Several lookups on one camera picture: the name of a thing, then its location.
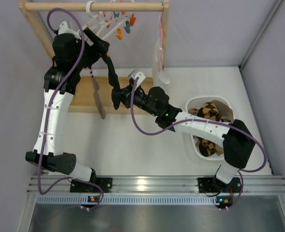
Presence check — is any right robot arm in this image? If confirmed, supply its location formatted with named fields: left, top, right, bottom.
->
left=117, top=85, right=255, bottom=187

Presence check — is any white plastic clip hanger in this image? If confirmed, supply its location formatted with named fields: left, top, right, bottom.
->
left=82, top=0, right=136, bottom=40

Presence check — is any taupe striped-cuff sock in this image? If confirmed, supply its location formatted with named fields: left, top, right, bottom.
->
left=89, top=66, right=106, bottom=119

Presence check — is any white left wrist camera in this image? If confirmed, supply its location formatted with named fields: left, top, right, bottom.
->
left=55, top=21, right=81, bottom=40

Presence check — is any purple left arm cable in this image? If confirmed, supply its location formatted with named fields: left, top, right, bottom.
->
left=37, top=8, right=104, bottom=208

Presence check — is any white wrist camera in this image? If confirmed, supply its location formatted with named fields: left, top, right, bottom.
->
left=128, top=69, right=146, bottom=87
left=55, top=21, right=81, bottom=40

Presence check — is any black sock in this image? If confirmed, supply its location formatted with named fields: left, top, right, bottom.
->
left=102, top=54, right=127, bottom=110

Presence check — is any white hanging garment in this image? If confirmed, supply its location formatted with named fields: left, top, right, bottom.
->
left=152, top=32, right=170, bottom=86

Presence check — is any pink hanger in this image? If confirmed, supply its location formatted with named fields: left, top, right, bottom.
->
left=157, top=12, right=163, bottom=72

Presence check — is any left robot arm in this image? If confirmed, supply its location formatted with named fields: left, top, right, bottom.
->
left=25, top=28, right=109, bottom=184

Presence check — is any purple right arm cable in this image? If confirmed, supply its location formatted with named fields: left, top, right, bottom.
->
left=130, top=77, right=269, bottom=208

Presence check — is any socks pile in basket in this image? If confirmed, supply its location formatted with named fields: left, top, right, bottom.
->
left=188, top=100, right=234, bottom=158

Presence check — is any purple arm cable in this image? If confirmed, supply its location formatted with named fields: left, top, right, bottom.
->
left=37, top=8, right=104, bottom=208
left=130, top=77, right=269, bottom=208

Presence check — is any wooden clothes rack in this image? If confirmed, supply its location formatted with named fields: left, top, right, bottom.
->
left=18, top=0, right=170, bottom=114

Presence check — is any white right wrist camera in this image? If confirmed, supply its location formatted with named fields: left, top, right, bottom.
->
left=128, top=69, right=146, bottom=87

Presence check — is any white plastic basket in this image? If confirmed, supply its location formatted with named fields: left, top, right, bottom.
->
left=185, top=95, right=235, bottom=161

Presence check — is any aluminium mounting rail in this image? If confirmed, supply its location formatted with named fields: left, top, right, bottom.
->
left=27, top=175, right=285, bottom=208

